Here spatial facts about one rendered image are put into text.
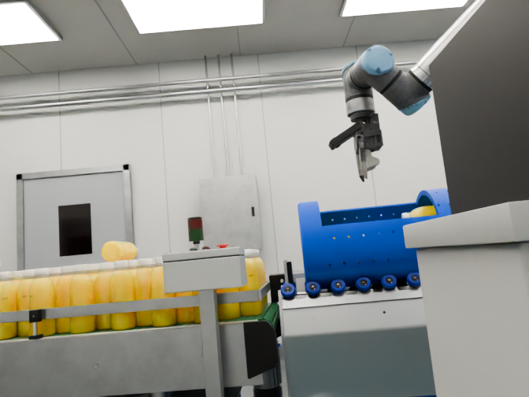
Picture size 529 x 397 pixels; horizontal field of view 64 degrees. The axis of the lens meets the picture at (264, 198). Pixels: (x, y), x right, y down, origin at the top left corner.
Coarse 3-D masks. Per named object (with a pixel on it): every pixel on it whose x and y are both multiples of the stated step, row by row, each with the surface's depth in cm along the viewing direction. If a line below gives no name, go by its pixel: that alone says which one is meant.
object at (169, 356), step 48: (96, 336) 118; (144, 336) 117; (192, 336) 116; (240, 336) 115; (0, 384) 119; (48, 384) 118; (96, 384) 117; (144, 384) 116; (192, 384) 114; (240, 384) 113
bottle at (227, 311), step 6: (228, 288) 124; (234, 288) 124; (222, 306) 123; (228, 306) 123; (234, 306) 123; (240, 306) 126; (222, 312) 123; (228, 312) 123; (234, 312) 123; (240, 312) 125; (222, 318) 123; (228, 318) 122; (234, 318) 123
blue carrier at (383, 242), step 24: (432, 192) 131; (312, 216) 129; (336, 216) 149; (360, 216) 149; (384, 216) 149; (432, 216) 124; (312, 240) 125; (336, 240) 125; (360, 240) 124; (384, 240) 124; (312, 264) 126; (336, 264) 125; (360, 264) 125; (384, 264) 125; (408, 264) 125
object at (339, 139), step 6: (354, 126) 136; (360, 126) 136; (342, 132) 136; (348, 132) 136; (354, 132) 136; (336, 138) 135; (342, 138) 135; (348, 138) 137; (330, 144) 136; (336, 144) 135
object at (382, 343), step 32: (288, 320) 124; (320, 320) 123; (352, 320) 123; (384, 320) 122; (416, 320) 121; (288, 352) 123; (320, 352) 123; (352, 352) 122; (384, 352) 122; (416, 352) 122; (288, 384) 125; (320, 384) 125; (352, 384) 125; (384, 384) 124; (416, 384) 124
